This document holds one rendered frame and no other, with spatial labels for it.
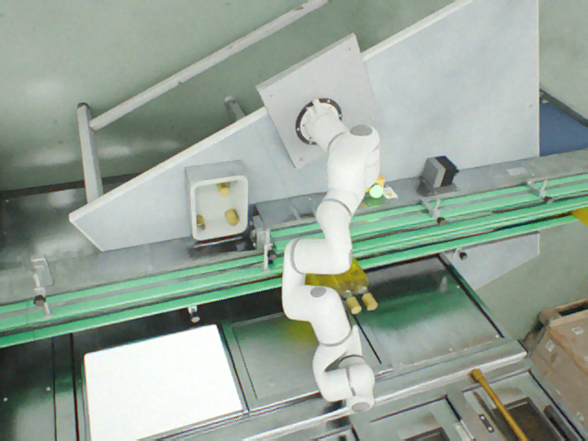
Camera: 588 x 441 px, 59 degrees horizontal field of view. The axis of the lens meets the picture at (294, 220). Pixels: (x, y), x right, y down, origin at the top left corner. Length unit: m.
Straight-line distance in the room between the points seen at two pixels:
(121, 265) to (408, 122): 1.04
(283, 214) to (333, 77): 0.46
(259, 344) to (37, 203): 1.14
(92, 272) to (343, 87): 0.93
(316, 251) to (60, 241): 1.20
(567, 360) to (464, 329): 3.42
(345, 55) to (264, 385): 0.99
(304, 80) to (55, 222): 1.18
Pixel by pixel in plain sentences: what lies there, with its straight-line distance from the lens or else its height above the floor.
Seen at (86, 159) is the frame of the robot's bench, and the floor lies 0.41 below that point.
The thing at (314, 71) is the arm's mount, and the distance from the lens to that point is 1.54.
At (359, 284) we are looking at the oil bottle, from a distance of 1.70.
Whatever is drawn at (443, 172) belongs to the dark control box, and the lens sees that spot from 1.94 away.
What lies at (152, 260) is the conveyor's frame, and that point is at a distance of 1.70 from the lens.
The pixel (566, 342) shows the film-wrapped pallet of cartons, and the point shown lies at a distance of 5.35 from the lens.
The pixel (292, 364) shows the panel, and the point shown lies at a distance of 1.66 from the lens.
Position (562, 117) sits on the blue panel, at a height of 0.47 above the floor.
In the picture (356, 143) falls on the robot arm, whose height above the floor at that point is 1.09.
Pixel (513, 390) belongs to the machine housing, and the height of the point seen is 1.48.
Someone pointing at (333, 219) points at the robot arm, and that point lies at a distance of 1.21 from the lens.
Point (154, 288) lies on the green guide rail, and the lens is 1.64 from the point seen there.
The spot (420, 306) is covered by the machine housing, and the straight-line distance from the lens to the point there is 1.95.
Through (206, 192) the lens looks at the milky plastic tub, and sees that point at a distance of 1.65.
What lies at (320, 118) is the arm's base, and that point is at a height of 0.83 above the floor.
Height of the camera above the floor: 2.06
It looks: 44 degrees down
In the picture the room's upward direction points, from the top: 151 degrees clockwise
